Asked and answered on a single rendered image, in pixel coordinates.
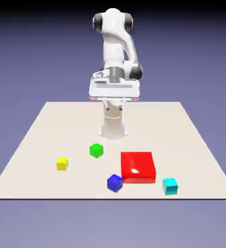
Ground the small yellow cube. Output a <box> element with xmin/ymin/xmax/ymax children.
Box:
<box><xmin>56</xmin><ymin>157</ymin><xmax>69</xmax><ymax>171</ymax></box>

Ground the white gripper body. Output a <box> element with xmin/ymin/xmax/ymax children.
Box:
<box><xmin>88</xmin><ymin>77</ymin><xmax>141</xmax><ymax>102</ymax></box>

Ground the small cyan cube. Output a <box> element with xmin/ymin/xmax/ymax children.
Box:
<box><xmin>161</xmin><ymin>177</ymin><xmax>179</xmax><ymax>196</ymax></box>

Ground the small blue cube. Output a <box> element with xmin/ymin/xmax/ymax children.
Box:
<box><xmin>106</xmin><ymin>173</ymin><xmax>124</xmax><ymax>193</ymax></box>

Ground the large red box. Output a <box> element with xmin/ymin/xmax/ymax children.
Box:
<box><xmin>120</xmin><ymin>151</ymin><xmax>157</xmax><ymax>184</ymax></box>

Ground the small green cube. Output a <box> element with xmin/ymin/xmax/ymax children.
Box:
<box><xmin>89</xmin><ymin>143</ymin><xmax>104</xmax><ymax>159</ymax></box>

